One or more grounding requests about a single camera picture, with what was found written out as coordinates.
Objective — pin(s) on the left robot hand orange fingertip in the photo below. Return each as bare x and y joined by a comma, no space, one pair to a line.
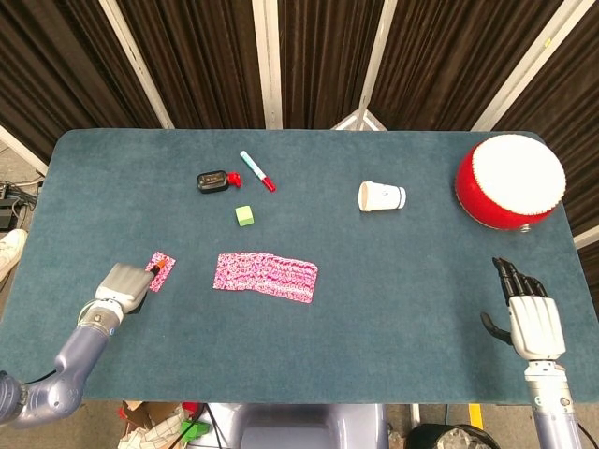
124,285

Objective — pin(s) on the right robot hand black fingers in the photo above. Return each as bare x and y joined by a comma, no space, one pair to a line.
536,325

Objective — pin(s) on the pink white patterned card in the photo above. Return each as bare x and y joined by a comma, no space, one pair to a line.
165,279

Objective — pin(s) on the spread pink card row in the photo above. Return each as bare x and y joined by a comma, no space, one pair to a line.
267,278

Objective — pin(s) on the white shoe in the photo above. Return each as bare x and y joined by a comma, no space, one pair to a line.
11,248

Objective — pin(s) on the small black case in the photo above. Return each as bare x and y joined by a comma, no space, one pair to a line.
212,182

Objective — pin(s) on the green foam cube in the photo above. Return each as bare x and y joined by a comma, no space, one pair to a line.
244,216

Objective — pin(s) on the cardboard box with papers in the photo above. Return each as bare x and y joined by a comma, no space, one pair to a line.
145,425

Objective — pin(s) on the black waste bin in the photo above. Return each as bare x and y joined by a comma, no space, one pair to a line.
449,438

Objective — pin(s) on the red drum white head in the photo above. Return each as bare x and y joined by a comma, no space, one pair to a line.
510,182

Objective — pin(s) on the red tassel clip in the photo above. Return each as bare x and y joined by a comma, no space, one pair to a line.
235,179

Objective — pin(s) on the green plastic object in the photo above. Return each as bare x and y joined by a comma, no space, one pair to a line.
195,430

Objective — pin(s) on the teal felt table mat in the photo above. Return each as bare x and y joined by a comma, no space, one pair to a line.
374,304

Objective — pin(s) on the white marker red cap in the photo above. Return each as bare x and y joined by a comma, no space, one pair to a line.
257,170

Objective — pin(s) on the white paper cup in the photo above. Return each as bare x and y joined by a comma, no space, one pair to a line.
381,196

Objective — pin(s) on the lavender robot torso base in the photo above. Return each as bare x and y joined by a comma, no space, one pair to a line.
299,428

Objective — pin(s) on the white frame post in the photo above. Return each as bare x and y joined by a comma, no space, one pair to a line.
269,61
374,61
135,61
18,147
529,61
587,237

